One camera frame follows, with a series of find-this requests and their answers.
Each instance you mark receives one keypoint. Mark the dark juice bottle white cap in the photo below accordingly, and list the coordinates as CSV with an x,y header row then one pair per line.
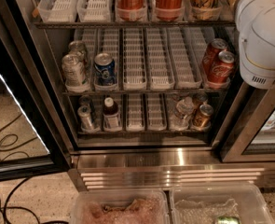
x,y
111,114

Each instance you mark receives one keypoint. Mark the white tray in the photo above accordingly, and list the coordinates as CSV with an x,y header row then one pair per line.
x,y
156,117
57,10
94,10
134,113
186,71
134,73
159,64

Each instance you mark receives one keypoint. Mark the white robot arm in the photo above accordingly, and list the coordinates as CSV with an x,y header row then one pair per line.
x,y
257,60

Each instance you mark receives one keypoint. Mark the gold can front bottom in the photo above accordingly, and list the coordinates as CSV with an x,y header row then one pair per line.
x,y
203,116

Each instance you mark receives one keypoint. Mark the red coke can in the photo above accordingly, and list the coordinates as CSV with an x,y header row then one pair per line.
x,y
222,67
213,48

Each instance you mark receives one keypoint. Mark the silver can front middle shelf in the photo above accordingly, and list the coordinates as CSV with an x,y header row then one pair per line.
x,y
74,70

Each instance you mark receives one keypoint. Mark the silver can shelf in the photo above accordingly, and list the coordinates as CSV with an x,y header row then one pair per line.
x,y
78,47
74,70

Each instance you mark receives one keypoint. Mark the clear bin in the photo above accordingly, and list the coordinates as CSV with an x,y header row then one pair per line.
x,y
203,203
121,206

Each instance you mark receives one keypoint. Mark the clear bin left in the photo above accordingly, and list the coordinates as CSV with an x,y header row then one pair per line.
x,y
121,206

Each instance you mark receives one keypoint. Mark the slim silver can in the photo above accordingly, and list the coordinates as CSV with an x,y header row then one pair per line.
x,y
85,100
87,121

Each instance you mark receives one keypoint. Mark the glass fridge door left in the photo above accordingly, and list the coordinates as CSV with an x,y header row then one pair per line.
x,y
34,131

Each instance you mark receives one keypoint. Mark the slim silver can front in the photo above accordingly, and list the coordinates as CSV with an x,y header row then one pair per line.
x,y
87,121

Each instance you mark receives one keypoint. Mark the gold can rear bottom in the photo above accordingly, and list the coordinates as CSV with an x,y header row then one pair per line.
x,y
199,99

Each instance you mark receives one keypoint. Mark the blue pepsi can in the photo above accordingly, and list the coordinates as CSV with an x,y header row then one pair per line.
x,y
104,65

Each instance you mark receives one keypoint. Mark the steel fridge base grille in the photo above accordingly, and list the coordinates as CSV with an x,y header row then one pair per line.
x,y
163,169

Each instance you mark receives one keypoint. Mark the red coke can front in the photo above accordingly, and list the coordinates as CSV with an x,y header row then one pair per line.
x,y
222,67

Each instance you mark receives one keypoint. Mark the slim silver can rear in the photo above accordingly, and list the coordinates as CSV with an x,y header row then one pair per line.
x,y
85,100

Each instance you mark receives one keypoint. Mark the red coke can rear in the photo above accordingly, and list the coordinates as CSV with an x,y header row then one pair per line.
x,y
213,48

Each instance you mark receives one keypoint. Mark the green can in bin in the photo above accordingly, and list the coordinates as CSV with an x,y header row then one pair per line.
x,y
227,220

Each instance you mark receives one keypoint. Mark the right fridge door frame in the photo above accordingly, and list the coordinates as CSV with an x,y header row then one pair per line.
x,y
241,138

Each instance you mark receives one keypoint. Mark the white tray top far left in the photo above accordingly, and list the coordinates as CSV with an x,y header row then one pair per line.
x,y
57,10

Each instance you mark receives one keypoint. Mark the silver can rear middle shelf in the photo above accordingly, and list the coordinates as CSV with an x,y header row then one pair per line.
x,y
78,47

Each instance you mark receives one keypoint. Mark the clear bin right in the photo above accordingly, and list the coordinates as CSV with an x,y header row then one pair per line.
x,y
203,203

